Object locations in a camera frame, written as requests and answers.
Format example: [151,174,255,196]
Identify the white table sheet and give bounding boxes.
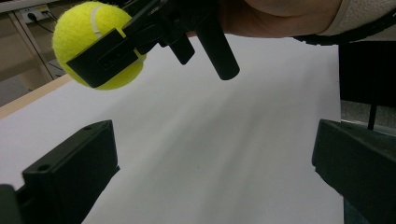
[0,33,345,224]

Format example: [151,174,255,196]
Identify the black metal stand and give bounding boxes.
[367,104,378,132]

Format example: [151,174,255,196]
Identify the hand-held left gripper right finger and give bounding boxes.
[312,119,396,224]

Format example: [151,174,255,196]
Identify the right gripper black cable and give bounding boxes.
[292,10,396,47]

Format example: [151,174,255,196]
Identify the yellow tennis ball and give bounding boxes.
[51,0,148,91]

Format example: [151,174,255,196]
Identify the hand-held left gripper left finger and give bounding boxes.
[15,119,121,224]

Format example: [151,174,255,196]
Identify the white power strip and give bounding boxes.
[20,4,51,24]

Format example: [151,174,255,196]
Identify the black curtain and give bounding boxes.
[338,40,396,108]

